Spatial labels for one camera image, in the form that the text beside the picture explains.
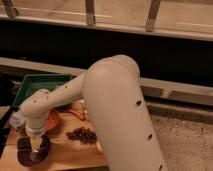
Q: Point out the purple bowl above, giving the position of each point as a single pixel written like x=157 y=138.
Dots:
x=24 y=151

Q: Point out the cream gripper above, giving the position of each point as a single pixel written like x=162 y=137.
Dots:
x=36 y=143

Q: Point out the yellow round fruit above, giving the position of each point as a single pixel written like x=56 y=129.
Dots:
x=98 y=146

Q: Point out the red chili pepper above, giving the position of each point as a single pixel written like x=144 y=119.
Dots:
x=79 y=115

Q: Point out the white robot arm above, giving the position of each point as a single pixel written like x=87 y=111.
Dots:
x=114 y=100

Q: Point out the orange bowl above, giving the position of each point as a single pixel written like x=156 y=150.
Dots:
x=53 y=120

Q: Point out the bunch of dark grapes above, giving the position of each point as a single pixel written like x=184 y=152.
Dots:
x=82 y=134

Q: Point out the crumpled white cloth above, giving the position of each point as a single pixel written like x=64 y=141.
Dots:
x=16 y=120

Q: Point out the green plastic tray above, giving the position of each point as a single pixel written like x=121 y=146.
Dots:
x=32 y=83

